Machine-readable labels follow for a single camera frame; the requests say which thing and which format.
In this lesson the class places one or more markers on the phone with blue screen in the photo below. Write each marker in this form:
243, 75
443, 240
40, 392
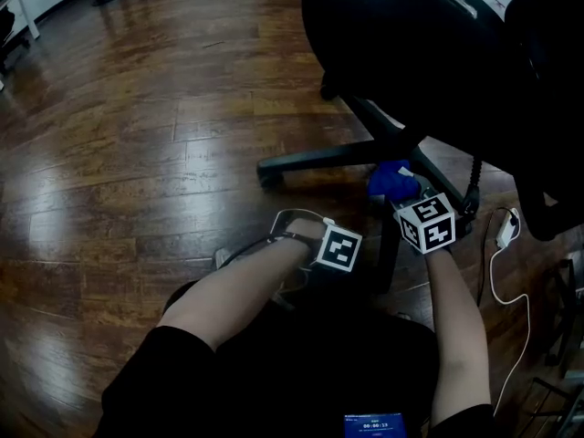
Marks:
374, 427

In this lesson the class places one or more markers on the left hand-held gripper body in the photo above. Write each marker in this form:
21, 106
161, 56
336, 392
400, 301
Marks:
340, 251

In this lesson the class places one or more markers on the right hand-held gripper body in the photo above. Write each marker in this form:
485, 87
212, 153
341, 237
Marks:
426, 226

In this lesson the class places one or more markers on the white power adaptor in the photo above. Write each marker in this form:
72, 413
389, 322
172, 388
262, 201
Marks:
506, 231

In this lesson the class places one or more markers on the person's right forearm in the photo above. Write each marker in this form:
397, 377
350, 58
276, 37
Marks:
456, 336

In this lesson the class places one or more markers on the black office chair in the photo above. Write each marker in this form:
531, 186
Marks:
392, 146

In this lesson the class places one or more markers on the black metal stand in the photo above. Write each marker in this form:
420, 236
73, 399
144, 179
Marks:
566, 317

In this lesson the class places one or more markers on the person's left forearm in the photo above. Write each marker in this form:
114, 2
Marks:
237, 290

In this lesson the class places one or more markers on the blue cloth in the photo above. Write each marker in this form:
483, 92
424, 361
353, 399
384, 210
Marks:
388, 183

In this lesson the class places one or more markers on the grey metal rack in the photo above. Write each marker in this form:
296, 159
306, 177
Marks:
574, 260

